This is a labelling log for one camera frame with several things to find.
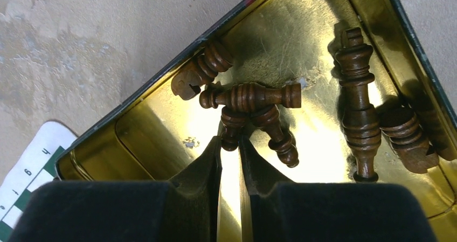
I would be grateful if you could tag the dark wooden king piece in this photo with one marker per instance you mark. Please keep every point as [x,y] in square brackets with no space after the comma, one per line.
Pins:
[360,122]

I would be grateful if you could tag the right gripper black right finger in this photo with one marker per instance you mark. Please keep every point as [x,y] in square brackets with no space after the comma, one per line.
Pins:
[274,208]

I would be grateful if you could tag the gold tin with dark pieces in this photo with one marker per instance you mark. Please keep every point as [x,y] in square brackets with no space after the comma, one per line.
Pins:
[328,91]

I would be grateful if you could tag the dark wooden bishop piece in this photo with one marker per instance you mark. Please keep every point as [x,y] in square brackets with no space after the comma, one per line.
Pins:
[281,141]
[251,97]

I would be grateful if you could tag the dark wooden knight piece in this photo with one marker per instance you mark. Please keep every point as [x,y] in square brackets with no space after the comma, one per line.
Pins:
[201,70]

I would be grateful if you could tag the dark wooden pawn piece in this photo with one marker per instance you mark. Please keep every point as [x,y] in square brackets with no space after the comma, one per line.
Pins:
[233,122]

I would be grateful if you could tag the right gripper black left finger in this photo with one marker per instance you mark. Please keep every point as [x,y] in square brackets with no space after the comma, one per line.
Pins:
[182,208]

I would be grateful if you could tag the green white chess board mat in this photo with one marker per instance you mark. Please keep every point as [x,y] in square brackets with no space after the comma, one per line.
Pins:
[35,167]

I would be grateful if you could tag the dark wooden rook piece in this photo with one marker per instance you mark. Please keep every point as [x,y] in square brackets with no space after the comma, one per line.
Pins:
[408,140]

